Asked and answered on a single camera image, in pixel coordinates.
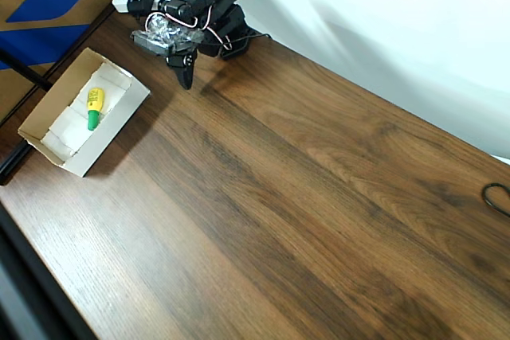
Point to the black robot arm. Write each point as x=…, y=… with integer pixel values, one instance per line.
x=223, y=17

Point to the white cardboard box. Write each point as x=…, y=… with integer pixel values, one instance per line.
x=101, y=141

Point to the black metal bar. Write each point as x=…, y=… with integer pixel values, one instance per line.
x=28, y=73

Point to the tape-wrapped gripper camera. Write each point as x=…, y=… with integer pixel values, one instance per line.
x=167, y=35

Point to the black metal frame piece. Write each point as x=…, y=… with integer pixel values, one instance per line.
x=12, y=165

